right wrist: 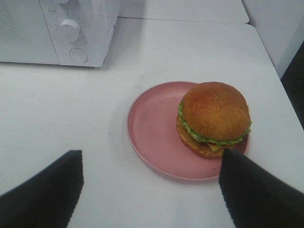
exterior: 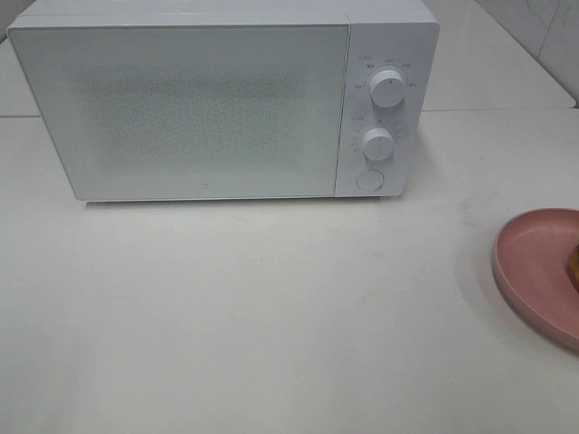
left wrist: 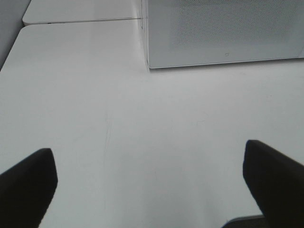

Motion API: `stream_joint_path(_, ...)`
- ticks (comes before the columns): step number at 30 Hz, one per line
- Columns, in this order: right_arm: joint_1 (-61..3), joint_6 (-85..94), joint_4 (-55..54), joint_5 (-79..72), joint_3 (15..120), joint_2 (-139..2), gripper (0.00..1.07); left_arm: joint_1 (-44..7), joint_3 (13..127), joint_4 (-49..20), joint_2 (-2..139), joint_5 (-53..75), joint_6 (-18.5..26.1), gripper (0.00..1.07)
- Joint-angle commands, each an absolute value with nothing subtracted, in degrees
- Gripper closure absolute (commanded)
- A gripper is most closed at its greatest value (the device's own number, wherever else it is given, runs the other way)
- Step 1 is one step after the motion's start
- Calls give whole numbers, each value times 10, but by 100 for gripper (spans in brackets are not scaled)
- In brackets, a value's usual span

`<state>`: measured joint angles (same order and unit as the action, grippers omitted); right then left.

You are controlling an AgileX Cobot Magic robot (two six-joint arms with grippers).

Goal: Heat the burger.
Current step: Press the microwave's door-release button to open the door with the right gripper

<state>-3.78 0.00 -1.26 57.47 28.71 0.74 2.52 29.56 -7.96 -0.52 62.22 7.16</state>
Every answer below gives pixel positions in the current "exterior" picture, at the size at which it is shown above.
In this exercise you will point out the round white door button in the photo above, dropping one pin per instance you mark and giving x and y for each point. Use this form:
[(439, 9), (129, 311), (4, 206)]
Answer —
[(370, 180)]

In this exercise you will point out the pink round plate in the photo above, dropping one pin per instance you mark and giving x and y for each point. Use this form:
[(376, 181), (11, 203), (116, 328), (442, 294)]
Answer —
[(531, 266)]

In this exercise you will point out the burger with lettuce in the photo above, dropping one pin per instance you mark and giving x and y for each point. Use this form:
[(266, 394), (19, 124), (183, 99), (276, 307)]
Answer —
[(573, 266)]

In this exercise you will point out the white microwave door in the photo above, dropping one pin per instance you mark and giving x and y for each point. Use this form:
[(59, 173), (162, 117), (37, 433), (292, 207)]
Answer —
[(190, 113)]

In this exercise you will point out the lower white microwave knob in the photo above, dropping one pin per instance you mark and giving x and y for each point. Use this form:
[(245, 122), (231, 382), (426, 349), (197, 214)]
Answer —
[(377, 144)]

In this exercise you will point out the white microwave knob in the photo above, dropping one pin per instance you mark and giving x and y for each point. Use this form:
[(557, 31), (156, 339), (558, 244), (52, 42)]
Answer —
[(377, 144), (387, 87)]

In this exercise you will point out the upper white microwave knob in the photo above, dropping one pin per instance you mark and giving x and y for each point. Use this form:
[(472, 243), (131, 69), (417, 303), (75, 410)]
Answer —
[(387, 87)]

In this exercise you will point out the white microwave oven body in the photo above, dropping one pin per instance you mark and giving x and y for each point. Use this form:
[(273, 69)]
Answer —
[(402, 34)]

